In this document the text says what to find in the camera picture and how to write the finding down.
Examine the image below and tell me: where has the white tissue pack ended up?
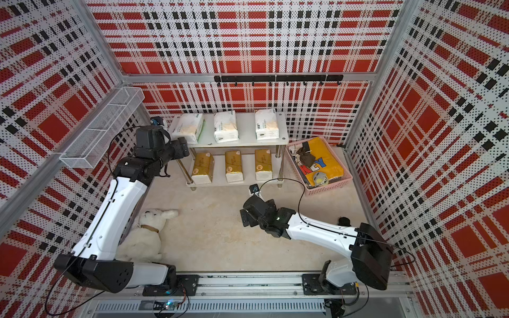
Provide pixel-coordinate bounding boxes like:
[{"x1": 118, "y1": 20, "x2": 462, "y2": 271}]
[
  {"x1": 169, "y1": 113, "x2": 204, "y2": 144},
  {"x1": 254, "y1": 109, "x2": 280, "y2": 140},
  {"x1": 213, "y1": 111, "x2": 239, "y2": 143}
]

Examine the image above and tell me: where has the gold tissue pack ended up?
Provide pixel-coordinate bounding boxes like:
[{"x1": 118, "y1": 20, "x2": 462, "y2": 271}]
[
  {"x1": 225, "y1": 151, "x2": 244, "y2": 183},
  {"x1": 191, "y1": 152, "x2": 215, "y2": 185},
  {"x1": 254, "y1": 149, "x2": 273, "y2": 181}
]

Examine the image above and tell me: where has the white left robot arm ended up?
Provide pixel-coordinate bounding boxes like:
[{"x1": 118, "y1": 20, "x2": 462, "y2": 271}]
[{"x1": 54, "y1": 125, "x2": 190, "y2": 294}]

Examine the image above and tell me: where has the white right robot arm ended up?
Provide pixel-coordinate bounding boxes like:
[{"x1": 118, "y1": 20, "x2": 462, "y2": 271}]
[{"x1": 240, "y1": 195, "x2": 394, "y2": 290}]

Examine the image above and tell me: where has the white two-tier metal shelf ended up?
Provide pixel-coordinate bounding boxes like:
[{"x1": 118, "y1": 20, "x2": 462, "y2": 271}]
[{"x1": 178, "y1": 112, "x2": 290, "y2": 191}]

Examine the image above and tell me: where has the pink plastic basket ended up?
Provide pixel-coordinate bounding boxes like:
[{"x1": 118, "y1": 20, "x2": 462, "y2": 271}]
[{"x1": 285, "y1": 136, "x2": 353, "y2": 196}]

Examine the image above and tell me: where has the yellow folded shirt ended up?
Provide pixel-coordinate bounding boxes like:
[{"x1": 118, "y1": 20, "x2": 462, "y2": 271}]
[{"x1": 297, "y1": 137, "x2": 345, "y2": 188}]

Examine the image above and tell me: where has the small black floor object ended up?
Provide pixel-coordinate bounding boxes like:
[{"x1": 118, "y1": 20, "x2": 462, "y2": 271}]
[{"x1": 337, "y1": 217, "x2": 351, "y2": 227}]

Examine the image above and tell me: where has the white plush toy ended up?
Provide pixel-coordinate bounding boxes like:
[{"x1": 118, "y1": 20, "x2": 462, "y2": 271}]
[{"x1": 115, "y1": 209, "x2": 179, "y2": 262}]

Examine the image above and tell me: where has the green circuit board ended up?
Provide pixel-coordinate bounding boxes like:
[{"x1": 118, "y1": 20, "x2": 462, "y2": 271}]
[{"x1": 152, "y1": 300, "x2": 180, "y2": 312}]

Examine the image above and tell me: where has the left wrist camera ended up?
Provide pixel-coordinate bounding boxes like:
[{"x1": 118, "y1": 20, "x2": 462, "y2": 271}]
[{"x1": 151, "y1": 116, "x2": 164, "y2": 126}]

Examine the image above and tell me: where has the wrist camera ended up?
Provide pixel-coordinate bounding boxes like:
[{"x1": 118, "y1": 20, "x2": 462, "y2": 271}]
[
  {"x1": 151, "y1": 116, "x2": 164, "y2": 126},
  {"x1": 249, "y1": 184, "x2": 260, "y2": 196}
]

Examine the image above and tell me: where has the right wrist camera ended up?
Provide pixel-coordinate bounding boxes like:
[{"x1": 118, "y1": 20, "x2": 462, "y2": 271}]
[{"x1": 249, "y1": 184, "x2": 260, "y2": 196}]

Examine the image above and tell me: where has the white wire mesh wall basket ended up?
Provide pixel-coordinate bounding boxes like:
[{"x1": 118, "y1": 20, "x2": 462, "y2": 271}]
[{"x1": 60, "y1": 86, "x2": 143, "y2": 169}]

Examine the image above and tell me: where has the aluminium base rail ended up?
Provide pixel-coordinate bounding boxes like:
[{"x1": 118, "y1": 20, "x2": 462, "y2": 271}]
[{"x1": 82, "y1": 272, "x2": 418, "y2": 317}]

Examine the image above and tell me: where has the black wall hook rail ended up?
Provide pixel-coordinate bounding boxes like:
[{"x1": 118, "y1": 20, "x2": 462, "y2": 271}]
[{"x1": 213, "y1": 74, "x2": 344, "y2": 85}]

